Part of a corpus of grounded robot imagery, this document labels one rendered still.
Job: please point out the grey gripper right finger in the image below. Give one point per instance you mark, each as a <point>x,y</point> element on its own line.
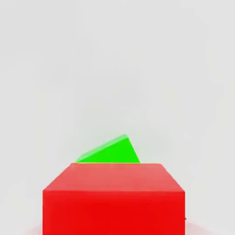
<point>190,230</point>

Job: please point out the small red cube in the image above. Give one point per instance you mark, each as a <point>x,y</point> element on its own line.
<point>113,211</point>

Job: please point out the small green cube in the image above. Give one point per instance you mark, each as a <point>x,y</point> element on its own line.
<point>113,153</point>

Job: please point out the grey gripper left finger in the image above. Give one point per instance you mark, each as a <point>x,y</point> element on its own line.
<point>37,231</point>

